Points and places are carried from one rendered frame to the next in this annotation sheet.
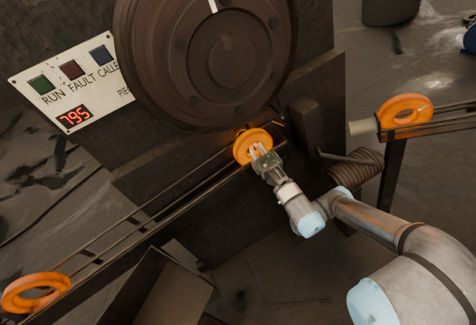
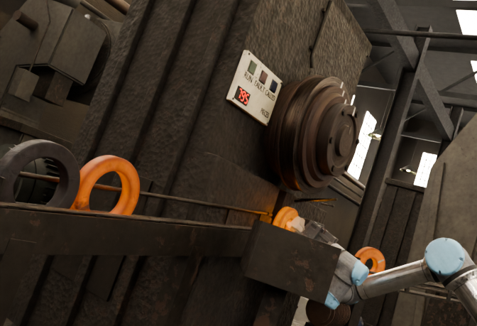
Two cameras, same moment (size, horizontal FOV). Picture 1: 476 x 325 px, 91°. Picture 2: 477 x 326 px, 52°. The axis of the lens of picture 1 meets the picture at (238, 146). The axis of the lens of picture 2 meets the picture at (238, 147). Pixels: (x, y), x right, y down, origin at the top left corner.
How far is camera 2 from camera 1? 1.69 m
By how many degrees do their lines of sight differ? 65
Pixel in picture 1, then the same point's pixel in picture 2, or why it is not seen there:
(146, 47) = (321, 102)
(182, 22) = (347, 106)
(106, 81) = (263, 98)
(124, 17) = (321, 85)
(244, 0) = (357, 122)
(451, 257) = not seen: hidden behind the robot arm
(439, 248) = not seen: hidden behind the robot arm
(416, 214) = not seen: outside the picture
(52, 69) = (260, 67)
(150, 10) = (330, 93)
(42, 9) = (273, 48)
